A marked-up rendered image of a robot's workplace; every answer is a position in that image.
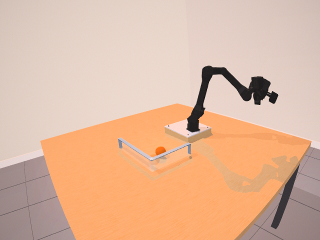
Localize clear low l-shaped wall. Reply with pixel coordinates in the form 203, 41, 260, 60
118, 140, 191, 172

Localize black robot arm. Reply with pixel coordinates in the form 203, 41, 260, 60
186, 65, 271, 133

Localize clear low corner wall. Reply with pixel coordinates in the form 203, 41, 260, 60
117, 137, 191, 161

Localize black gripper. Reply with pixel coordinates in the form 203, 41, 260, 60
248, 82, 278, 104

